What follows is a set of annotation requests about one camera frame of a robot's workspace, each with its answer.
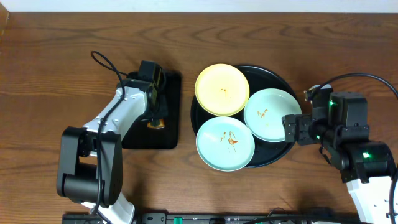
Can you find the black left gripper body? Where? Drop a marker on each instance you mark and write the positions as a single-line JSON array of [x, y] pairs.
[[158, 111]]

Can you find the orange green sponge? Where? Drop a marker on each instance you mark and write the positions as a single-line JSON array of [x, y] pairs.
[[156, 124]]

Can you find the rectangular black tray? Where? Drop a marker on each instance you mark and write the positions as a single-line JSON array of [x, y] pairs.
[[139, 136]]

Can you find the pale green plate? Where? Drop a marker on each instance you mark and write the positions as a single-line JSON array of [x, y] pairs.
[[264, 111]]

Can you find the yellow plate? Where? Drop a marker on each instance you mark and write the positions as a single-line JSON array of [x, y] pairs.
[[222, 90]]

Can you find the black equipment bar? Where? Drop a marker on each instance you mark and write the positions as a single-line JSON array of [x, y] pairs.
[[162, 218]]

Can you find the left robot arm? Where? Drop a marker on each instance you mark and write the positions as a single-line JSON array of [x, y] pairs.
[[90, 168]]

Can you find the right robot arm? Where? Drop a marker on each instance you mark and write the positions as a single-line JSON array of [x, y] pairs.
[[339, 124]]

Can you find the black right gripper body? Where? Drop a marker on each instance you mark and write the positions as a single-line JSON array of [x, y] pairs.
[[305, 121]]

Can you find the pale blue plate front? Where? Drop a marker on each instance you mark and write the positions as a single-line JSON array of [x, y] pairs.
[[225, 144]]

